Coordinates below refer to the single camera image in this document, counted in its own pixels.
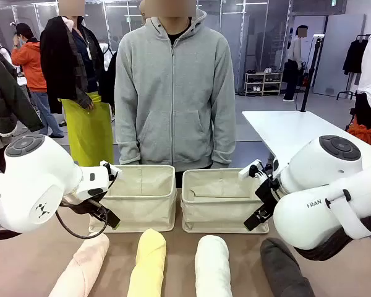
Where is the person in grey hoodie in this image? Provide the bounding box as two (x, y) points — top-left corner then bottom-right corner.
(113, 0), (237, 189)

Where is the person in dark green jacket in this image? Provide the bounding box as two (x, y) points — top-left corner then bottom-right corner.
(0, 43), (46, 174)

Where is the beige fabric basket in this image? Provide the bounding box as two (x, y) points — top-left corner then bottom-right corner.
(88, 164), (177, 233)
(181, 168), (270, 235)

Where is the black camera stand pole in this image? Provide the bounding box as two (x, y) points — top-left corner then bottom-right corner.
(299, 34), (325, 113)

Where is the person in white top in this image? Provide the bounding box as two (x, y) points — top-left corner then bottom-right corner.
(283, 25), (310, 102)

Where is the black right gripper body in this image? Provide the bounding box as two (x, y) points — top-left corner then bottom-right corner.
(255, 176), (281, 205)

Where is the hanging black coat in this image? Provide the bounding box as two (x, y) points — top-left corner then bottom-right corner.
(342, 38), (369, 75)

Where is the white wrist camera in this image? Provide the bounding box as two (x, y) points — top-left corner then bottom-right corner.
(100, 160), (123, 184)
(238, 158), (263, 181)

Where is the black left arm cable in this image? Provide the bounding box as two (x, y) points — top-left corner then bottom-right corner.
(54, 199), (109, 239)

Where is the rolled dark grey towel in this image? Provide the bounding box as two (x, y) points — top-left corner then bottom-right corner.
(260, 237), (316, 297)

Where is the white side table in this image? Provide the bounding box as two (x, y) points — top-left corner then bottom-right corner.
(241, 110), (371, 180)

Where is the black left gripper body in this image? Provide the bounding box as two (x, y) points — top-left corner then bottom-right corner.
(68, 199), (111, 219)

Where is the orange garment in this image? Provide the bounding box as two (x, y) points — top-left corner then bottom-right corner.
(348, 123), (371, 149)

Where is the person with yellow skirt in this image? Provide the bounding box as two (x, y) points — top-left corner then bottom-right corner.
(39, 0), (116, 168)

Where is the black clothes rack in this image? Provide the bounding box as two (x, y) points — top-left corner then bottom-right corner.
(336, 33), (371, 101)

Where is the person in orange hoodie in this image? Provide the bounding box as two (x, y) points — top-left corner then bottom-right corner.
(11, 22), (66, 139)

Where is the yellow towel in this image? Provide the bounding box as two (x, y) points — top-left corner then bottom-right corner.
(126, 228), (167, 297)

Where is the wooden shoe rack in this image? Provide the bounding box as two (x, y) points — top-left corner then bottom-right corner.
(244, 71), (284, 97)

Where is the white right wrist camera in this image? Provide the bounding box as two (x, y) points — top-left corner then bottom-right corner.
(238, 158), (263, 181)

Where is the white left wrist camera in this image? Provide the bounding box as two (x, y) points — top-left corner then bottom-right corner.
(100, 160), (123, 184)

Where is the pink towel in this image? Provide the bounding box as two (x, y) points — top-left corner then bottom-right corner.
(48, 233), (111, 297)

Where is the black right arm hose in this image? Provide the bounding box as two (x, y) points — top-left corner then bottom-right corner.
(293, 213), (371, 262)

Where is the rolled white towel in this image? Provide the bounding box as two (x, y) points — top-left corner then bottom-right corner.
(194, 235), (232, 297)

